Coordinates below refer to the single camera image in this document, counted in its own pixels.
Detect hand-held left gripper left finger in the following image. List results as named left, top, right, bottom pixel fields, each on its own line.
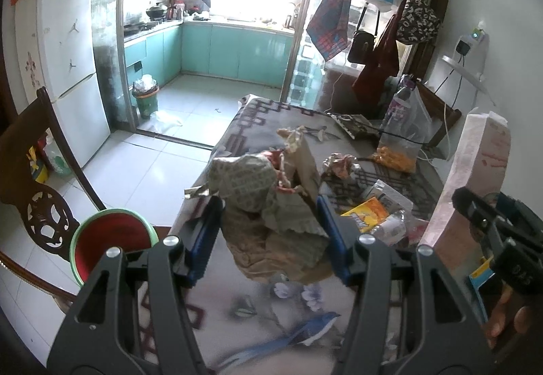
left=46, top=197, right=225, bottom=375

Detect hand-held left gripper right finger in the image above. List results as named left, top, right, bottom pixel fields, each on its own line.
left=316, top=193, right=495, bottom=375

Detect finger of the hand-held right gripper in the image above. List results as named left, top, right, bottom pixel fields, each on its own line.
left=451, top=187, right=510, bottom=244
left=498, top=193, right=543, bottom=231

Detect yellow carton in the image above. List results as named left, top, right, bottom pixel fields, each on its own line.
left=340, top=197, right=390, bottom=231

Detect white pink paper bag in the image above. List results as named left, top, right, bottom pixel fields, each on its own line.
left=418, top=110, right=510, bottom=265

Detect pink wrapper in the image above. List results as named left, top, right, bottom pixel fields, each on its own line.
left=407, top=218, right=431, bottom=246

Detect clear plastic wrapper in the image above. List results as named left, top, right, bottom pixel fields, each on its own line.
left=377, top=209, right=408, bottom=244

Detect beige patterned cloth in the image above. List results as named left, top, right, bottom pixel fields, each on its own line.
left=182, top=126, right=334, bottom=284

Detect paper ball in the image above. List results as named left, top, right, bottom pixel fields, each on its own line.
left=322, top=152, right=361, bottom=180

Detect clear plastic wrappers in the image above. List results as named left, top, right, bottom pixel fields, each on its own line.
left=362, top=180, right=414, bottom=210

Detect red basin with green rim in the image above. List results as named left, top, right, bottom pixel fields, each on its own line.
left=69, top=209, right=160, bottom=286

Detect person's right hand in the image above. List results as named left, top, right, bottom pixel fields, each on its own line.
left=484, top=288, right=543, bottom=349

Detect clear bag of orange snacks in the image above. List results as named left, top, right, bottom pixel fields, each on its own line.
left=373, top=87, right=433, bottom=173

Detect printed tablecloth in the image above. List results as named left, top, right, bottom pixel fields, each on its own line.
left=131, top=94, right=488, bottom=375

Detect dark wooden chair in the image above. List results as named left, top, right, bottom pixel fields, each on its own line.
left=407, top=76, right=463, bottom=147

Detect dark snack packet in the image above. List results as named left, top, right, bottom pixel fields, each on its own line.
left=329, top=113, right=372, bottom=140

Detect plastic bottle purple label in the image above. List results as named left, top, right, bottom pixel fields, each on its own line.
left=379, top=86, right=414, bottom=136

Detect white desk lamp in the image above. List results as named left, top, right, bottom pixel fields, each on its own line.
left=440, top=55, right=497, bottom=98

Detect green kitchen waste bin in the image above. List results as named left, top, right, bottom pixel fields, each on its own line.
left=131, top=74, right=161, bottom=119

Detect carved wooden chair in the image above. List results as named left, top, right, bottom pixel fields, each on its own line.
left=0, top=87, right=107, bottom=308

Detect dark red garment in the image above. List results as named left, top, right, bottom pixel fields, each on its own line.
left=352, top=14, right=401, bottom=106

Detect teal kitchen base cabinets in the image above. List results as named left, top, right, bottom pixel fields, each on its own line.
left=123, top=21, right=295, bottom=87

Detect black handbag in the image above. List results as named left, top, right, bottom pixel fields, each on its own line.
left=348, top=6, right=380, bottom=64

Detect black white patterned bag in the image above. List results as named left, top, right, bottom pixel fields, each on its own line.
left=396, top=0, right=442, bottom=45

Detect plaid hanging towel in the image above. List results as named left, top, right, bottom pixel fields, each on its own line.
left=306, top=0, right=354, bottom=61

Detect white refrigerator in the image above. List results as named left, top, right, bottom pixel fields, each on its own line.
left=15, top=0, right=112, bottom=168

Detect white cable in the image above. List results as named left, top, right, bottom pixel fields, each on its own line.
left=418, top=104, right=452, bottom=164

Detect black cable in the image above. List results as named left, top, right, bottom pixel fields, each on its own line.
left=331, top=114, right=425, bottom=144

